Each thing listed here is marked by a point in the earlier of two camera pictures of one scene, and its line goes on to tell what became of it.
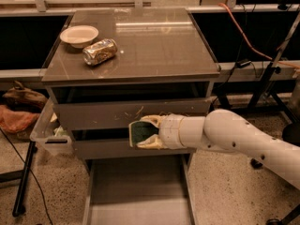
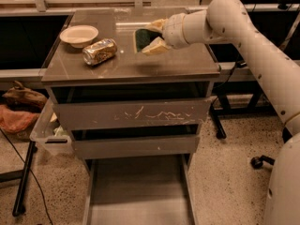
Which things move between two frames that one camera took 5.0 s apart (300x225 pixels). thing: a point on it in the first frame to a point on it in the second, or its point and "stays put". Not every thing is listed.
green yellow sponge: (139, 130) to (142, 37)
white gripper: (171, 131) to (174, 31)
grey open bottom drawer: (140, 190) stays put
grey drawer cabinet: (109, 67) stays put
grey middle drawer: (120, 148) stays put
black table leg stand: (19, 209) stays put
